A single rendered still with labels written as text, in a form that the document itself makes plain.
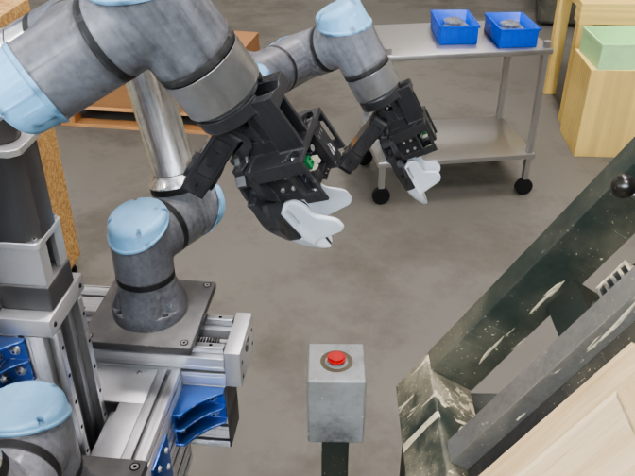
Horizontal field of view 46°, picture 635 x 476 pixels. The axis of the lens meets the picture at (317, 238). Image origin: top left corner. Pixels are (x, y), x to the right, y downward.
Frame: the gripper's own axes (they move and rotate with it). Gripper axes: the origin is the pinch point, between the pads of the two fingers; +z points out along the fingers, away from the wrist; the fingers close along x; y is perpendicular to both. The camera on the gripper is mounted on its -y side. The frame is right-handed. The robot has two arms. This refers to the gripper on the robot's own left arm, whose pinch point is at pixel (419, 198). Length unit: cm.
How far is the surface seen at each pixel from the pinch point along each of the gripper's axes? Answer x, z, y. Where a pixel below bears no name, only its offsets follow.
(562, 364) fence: -15.0, 30.7, 12.5
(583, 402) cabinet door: -22.9, 32.4, 14.1
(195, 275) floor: 159, 75, -148
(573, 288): 7.7, 33.6, 16.9
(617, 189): -7.9, 6.7, 29.9
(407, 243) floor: 199, 121, -63
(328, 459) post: 1, 54, -46
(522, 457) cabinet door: -24.2, 39.5, 1.5
